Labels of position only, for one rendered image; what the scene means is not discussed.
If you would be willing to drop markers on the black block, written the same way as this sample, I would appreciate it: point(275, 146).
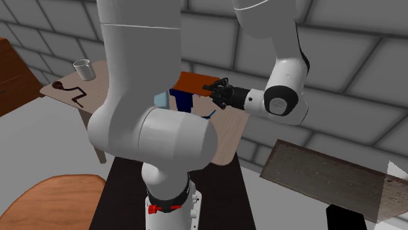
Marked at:
point(346, 219)

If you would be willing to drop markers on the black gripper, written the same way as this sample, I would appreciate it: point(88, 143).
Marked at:
point(235, 96)

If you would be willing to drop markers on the light wooden table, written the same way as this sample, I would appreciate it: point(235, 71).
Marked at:
point(228, 133)

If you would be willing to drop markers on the white cup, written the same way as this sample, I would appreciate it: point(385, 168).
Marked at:
point(85, 70)

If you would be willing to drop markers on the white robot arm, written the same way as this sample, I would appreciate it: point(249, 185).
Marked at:
point(140, 95)

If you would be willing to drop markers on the light blue container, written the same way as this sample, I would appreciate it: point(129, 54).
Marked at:
point(162, 100)

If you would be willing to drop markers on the blue pen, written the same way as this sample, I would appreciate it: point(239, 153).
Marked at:
point(210, 114)

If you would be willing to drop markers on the orange-brown flat box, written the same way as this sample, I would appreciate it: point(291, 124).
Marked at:
point(193, 82)

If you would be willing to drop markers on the grey weathered wooden table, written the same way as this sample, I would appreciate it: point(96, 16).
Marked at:
point(322, 178)

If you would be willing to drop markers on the dark blue block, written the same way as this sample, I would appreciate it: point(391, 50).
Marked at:
point(185, 101)

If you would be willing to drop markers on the dark robot stand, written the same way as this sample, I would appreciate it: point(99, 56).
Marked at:
point(223, 197)

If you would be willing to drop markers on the round wooden table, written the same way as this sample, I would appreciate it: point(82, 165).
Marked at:
point(54, 203)

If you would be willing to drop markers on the dark brown zigzag pipe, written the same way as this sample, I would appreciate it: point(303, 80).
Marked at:
point(76, 94)

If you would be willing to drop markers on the brown wooden cabinet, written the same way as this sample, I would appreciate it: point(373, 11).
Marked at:
point(14, 82)

